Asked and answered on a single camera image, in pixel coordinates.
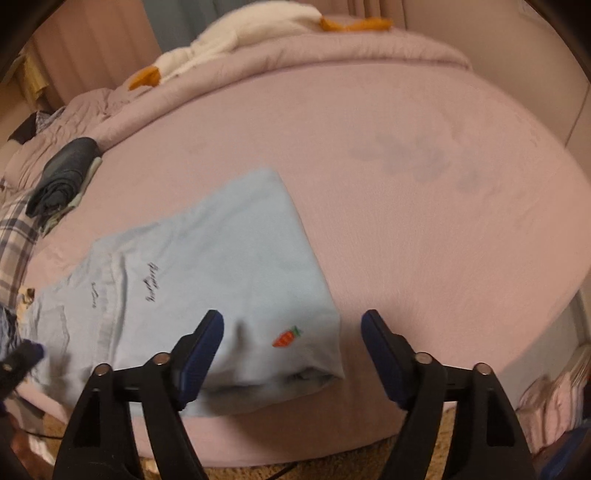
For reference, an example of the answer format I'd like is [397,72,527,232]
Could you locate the white goose plush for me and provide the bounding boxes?
[128,0,394,91]

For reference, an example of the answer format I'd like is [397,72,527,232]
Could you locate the folded dark jeans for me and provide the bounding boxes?
[25,137,100,220]

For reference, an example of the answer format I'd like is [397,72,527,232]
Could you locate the checkered cloth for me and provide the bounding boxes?
[34,107,66,136]

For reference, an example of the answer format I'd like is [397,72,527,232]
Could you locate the light blue embroidered pants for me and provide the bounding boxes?
[21,167,347,418]

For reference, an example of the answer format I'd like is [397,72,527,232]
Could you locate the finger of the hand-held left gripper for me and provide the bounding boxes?
[0,340,45,398]

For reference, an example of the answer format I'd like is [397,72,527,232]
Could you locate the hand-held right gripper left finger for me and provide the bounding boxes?
[52,309,225,480]

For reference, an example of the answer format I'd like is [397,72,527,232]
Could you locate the yellow pleated cloth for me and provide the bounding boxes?
[13,50,49,104]

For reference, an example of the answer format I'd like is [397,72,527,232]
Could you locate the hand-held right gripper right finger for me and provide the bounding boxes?
[361,309,537,480]

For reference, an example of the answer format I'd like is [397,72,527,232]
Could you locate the black cable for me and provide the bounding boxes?
[259,460,303,480]

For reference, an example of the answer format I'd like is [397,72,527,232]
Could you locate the pink curtain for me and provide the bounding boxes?
[31,0,155,108]
[346,0,408,19]

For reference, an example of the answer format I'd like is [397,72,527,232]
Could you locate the blue plaid pillow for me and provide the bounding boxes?
[0,188,45,311]

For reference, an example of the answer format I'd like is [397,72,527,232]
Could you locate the blue denim shorts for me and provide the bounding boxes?
[0,308,21,349]

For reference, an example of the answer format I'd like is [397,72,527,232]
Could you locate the lilac quilt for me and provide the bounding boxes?
[0,13,472,186]

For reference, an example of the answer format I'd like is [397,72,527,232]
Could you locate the pink cloth bundle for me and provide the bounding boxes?
[515,344,591,455]

